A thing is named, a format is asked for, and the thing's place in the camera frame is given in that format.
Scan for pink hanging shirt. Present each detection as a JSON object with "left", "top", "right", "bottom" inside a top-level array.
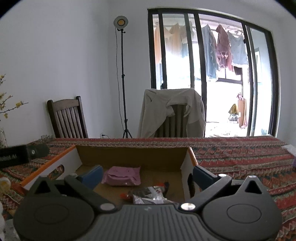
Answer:
[{"left": 216, "top": 25, "right": 233, "bottom": 72}]

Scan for wall power outlet with plug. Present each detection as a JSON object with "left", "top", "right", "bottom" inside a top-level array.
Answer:
[{"left": 100, "top": 133, "right": 109, "bottom": 138}]

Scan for chair under beige jacket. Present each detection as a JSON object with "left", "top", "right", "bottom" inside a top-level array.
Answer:
[{"left": 154, "top": 104, "right": 188, "bottom": 138}]

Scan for pink snack packet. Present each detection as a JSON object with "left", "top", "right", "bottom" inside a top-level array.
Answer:
[{"left": 101, "top": 166, "right": 141, "bottom": 186}]

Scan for black framed sliding glass door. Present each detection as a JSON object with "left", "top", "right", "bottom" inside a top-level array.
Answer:
[{"left": 147, "top": 8, "right": 279, "bottom": 137}]

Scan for red black snack packet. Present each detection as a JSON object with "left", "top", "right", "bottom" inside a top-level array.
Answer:
[{"left": 120, "top": 182, "right": 174, "bottom": 205}]

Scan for light blue hanging shirt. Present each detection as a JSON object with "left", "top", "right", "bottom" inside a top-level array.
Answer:
[{"left": 227, "top": 32, "right": 248, "bottom": 67}]

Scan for dark wooden chair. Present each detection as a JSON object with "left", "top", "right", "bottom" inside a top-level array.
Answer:
[{"left": 47, "top": 96, "right": 88, "bottom": 138}]

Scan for purple tissue pack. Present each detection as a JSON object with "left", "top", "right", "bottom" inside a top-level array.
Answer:
[{"left": 282, "top": 145, "right": 296, "bottom": 169}]

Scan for patterned red tablecloth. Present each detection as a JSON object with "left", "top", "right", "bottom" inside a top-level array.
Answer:
[{"left": 1, "top": 136, "right": 295, "bottom": 240}]

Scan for studio light on tripod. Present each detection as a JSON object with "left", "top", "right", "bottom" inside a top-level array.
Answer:
[{"left": 113, "top": 16, "right": 132, "bottom": 138}]

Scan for blue hanging garment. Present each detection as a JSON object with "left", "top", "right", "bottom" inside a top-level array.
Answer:
[{"left": 201, "top": 25, "right": 218, "bottom": 79}]

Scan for floral ceramic vase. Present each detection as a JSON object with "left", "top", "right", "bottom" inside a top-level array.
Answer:
[{"left": 0, "top": 128, "right": 7, "bottom": 149}]

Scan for beige jacket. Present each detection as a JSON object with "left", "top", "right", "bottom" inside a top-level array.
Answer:
[{"left": 137, "top": 88, "right": 206, "bottom": 138}]

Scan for open cardboard box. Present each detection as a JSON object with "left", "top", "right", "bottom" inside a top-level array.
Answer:
[{"left": 20, "top": 145, "right": 197, "bottom": 203}]

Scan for yellow flower branches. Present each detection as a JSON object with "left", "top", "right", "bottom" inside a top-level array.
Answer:
[{"left": 0, "top": 74, "right": 29, "bottom": 120}]

